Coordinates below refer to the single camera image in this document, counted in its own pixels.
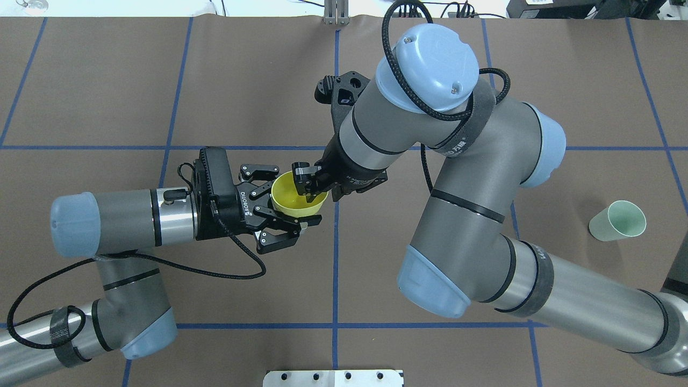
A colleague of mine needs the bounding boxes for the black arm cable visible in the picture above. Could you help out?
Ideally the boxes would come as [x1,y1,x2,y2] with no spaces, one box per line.
[6,161,267,351]
[382,0,511,194]

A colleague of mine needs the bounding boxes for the yellow plastic cup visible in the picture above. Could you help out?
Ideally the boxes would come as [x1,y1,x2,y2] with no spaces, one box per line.
[270,171,329,218]

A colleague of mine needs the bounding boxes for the aluminium frame post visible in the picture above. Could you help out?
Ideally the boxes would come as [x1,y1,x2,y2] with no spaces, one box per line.
[322,0,350,25]

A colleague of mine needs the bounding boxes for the white pedestal column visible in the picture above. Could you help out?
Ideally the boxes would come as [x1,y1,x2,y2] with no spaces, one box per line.
[262,369,405,386]

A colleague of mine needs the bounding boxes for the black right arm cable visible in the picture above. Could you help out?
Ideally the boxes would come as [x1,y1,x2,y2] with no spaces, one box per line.
[382,0,511,194]

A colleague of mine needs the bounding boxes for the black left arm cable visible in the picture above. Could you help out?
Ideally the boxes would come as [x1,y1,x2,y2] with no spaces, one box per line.
[6,161,267,351]

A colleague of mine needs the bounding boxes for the green plastic cup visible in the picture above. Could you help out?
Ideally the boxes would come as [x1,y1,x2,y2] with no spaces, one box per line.
[588,200,647,242]

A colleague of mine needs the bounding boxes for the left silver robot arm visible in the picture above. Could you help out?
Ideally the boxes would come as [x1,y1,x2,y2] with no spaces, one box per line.
[2,147,322,386]

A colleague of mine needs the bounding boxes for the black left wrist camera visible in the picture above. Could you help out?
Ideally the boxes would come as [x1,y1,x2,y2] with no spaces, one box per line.
[194,146,241,224]

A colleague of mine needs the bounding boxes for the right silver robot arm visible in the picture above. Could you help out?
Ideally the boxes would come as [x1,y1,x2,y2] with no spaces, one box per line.
[293,24,686,377]

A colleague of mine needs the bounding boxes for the black box with label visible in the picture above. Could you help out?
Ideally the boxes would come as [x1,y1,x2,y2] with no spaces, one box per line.
[506,1,598,19]

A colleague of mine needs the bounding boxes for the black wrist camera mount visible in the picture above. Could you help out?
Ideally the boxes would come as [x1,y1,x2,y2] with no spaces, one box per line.
[314,71,370,132]

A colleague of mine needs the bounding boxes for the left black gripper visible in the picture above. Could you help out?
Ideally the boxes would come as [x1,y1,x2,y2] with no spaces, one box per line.
[192,147,322,254]

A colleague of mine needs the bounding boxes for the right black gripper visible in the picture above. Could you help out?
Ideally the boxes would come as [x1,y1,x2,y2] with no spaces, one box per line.
[291,134,388,203]

